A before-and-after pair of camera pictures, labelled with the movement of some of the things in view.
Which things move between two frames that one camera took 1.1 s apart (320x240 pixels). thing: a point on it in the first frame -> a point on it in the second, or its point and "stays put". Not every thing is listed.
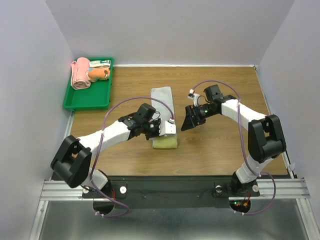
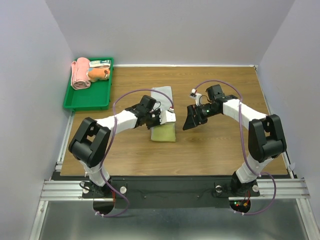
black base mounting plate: [168, 191] stays put
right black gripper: [190, 121] stays put
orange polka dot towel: [95, 74] stays put
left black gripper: [156, 134] -> [157, 112]
